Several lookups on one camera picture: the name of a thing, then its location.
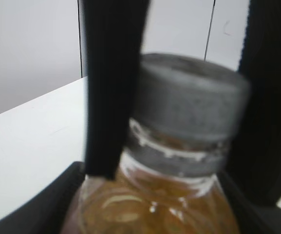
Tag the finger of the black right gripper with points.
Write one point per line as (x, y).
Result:
(255, 160)
(111, 33)

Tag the grey bottle cap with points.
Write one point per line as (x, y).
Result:
(186, 113)

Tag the peach oolong tea bottle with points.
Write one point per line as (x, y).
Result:
(163, 185)

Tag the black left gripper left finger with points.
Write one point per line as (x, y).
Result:
(46, 212)

